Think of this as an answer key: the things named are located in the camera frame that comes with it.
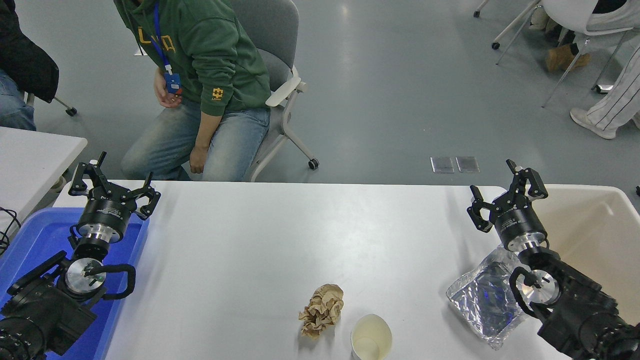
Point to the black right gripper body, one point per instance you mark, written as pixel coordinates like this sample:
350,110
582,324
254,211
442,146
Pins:
517,222

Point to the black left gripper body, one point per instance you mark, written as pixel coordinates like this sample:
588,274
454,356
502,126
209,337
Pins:
102,212

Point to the white paper cup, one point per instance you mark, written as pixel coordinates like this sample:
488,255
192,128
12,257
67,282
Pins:
372,332

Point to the person's left forearm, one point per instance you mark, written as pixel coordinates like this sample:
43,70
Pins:
207,130

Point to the person's left hand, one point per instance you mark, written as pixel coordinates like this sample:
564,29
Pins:
199,160

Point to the person's right hand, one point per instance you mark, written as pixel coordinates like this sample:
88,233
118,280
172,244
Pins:
164,95

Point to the silver floor plate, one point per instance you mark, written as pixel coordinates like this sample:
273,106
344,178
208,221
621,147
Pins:
467,164
442,165

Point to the white side table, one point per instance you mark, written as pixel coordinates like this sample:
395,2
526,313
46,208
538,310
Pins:
30,165

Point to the chair leg with black caster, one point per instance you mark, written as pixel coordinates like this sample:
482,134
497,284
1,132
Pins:
71,111

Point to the blue plastic tray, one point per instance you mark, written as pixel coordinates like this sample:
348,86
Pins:
40,235

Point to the large pale bin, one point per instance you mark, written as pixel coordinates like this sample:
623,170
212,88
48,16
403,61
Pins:
590,225

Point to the person with white shoes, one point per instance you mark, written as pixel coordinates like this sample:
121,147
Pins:
615,105

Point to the person in dark jacket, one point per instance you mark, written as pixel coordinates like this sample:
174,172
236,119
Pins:
25,65

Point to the seated person with tan boots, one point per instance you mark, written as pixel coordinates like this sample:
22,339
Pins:
562,57

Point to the white paper sheet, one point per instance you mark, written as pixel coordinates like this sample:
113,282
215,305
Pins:
141,51

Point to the white chair with metal legs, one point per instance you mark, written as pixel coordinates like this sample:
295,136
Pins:
565,12

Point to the crumpled tan paper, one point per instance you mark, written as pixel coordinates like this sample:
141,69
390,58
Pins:
322,310

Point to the grey wheeled office chair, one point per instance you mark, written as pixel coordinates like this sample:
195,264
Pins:
270,30

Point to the white floor rail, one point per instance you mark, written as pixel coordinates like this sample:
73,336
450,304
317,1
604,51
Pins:
605,89

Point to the white wheeled frame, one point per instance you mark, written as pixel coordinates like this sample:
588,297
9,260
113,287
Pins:
495,45

